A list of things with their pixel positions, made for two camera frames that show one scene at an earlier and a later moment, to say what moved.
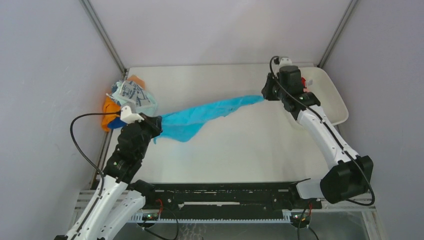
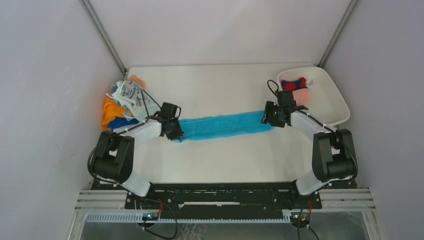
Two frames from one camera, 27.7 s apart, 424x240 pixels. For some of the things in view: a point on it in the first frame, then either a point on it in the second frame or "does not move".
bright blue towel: [183, 125] -> [202, 127]
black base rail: [260, 196] does not move
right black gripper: [271, 79] -> [267, 118]
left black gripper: [155, 123] -> [178, 134]
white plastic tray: [323, 90] does not move
